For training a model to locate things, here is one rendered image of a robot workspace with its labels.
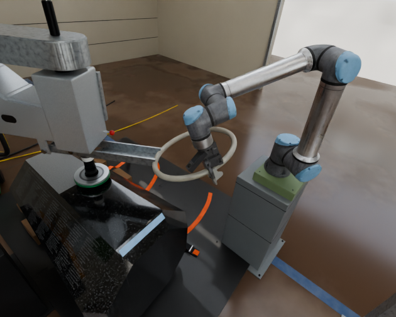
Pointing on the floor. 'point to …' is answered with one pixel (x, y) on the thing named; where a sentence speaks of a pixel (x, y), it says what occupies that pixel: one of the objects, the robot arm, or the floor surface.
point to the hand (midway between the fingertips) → (212, 180)
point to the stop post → (393, 305)
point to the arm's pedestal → (257, 220)
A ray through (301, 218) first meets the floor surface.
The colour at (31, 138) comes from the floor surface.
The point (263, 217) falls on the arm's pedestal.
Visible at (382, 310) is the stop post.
